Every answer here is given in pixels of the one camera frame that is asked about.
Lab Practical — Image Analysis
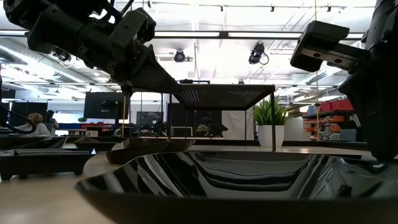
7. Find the black ceiling spotlight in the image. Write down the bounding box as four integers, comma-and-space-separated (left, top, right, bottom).
173, 49, 187, 63
248, 42, 270, 65
53, 51, 72, 62

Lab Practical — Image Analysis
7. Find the red storage bin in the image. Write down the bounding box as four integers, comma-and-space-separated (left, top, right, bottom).
320, 99, 355, 113

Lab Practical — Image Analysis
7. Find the black room partition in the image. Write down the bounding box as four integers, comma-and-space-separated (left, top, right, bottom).
11, 101, 49, 137

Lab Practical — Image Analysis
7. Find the small potted plant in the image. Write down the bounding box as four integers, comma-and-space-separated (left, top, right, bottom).
195, 124, 210, 138

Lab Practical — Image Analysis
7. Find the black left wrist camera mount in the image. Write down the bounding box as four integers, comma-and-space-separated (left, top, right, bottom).
109, 7, 157, 47

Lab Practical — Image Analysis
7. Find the black square mini plate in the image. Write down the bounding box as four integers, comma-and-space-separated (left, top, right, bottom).
0, 147, 96, 182
73, 141, 118, 152

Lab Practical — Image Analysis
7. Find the black perforated metal shelf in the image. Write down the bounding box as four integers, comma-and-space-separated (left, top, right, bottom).
174, 83, 278, 153

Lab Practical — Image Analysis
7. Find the black wavy mini plate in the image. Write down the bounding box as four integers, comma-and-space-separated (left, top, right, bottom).
74, 151, 398, 224

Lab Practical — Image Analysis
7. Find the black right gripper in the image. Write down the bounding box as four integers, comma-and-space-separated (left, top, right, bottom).
290, 0, 398, 162

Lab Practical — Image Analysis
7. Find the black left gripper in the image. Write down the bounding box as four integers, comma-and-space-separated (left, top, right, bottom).
77, 30, 183, 97

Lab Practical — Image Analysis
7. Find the person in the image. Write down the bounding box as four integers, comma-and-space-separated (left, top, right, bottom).
17, 112, 51, 137
45, 110, 60, 130

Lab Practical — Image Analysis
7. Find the black bar with light panels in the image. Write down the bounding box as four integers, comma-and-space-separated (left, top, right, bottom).
0, 29, 366, 40

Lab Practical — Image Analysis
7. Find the black monitor on stand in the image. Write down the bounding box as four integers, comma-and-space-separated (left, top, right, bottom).
83, 91, 131, 120

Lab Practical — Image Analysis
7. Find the green plant in white pot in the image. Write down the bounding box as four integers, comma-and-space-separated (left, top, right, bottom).
252, 95, 289, 148

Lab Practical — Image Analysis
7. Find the storage shelving with orange parts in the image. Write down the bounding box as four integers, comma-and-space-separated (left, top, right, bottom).
302, 108, 361, 142

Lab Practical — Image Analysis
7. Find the black aluminium table frame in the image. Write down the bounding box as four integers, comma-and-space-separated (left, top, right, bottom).
46, 135, 371, 152

